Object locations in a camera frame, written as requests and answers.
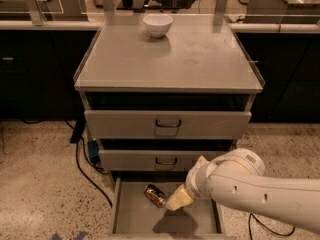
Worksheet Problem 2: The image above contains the blue power adapter box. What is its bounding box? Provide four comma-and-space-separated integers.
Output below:
87, 141, 99, 161

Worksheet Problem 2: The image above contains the middle grey drawer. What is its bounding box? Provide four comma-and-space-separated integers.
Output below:
99, 150, 226, 171

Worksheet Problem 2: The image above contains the white ceramic bowl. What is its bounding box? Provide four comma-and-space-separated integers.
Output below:
143, 14, 173, 37

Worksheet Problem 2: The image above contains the right metal post bracket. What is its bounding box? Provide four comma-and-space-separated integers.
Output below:
215, 0, 228, 15

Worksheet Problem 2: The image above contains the black cable right floor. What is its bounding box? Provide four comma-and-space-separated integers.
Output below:
248, 213, 297, 240

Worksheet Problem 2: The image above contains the black cable floor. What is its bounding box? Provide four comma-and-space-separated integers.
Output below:
248, 213, 297, 240
20, 118, 114, 209

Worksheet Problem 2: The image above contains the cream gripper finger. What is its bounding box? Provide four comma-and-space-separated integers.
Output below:
166, 184, 194, 211
197, 156, 209, 167

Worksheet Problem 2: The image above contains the black cable left floor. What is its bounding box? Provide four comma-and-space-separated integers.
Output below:
20, 118, 114, 209

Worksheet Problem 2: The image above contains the top grey drawer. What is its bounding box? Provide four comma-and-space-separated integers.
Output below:
84, 110, 251, 140

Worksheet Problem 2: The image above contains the white horizontal rail pipe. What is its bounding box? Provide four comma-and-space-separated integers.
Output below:
0, 21, 320, 34

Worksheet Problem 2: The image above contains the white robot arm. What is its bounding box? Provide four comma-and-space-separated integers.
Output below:
166, 148, 320, 233

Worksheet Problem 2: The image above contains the grey metal drawer cabinet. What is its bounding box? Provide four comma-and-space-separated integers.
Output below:
73, 13, 266, 240

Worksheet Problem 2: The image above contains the left metal post bracket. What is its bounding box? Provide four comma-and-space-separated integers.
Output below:
24, 0, 45, 26

